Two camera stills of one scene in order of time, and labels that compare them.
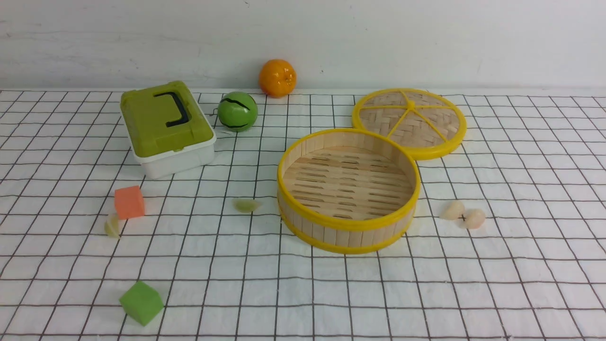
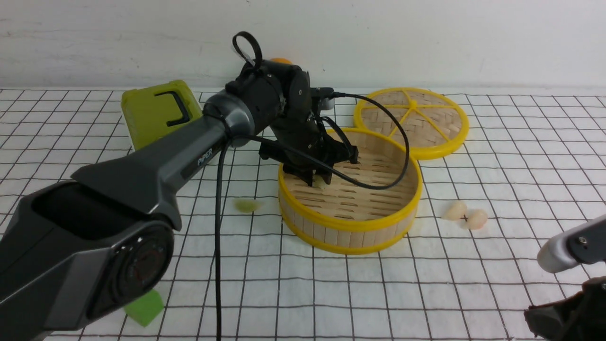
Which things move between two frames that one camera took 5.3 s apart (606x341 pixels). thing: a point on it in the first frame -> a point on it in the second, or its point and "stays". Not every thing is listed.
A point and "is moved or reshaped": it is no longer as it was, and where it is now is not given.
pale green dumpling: x=111 y=226 is moved or reshaped
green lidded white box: x=168 y=130 stays
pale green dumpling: x=246 y=205 stays
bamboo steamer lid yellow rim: x=424 y=123 stays
